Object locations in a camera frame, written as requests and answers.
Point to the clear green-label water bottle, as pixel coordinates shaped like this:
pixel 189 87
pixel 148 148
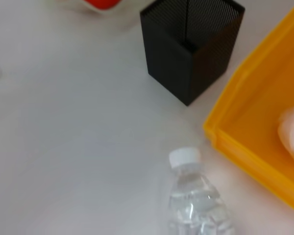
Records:
pixel 196 195

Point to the red-orange toy orange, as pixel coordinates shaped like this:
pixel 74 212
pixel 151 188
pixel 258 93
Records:
pixel 100 3

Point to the black mesh pen holder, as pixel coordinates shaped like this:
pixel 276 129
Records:
pixel 171 61

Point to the yellow plastic bin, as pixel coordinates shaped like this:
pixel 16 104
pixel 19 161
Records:
pixel 254 110

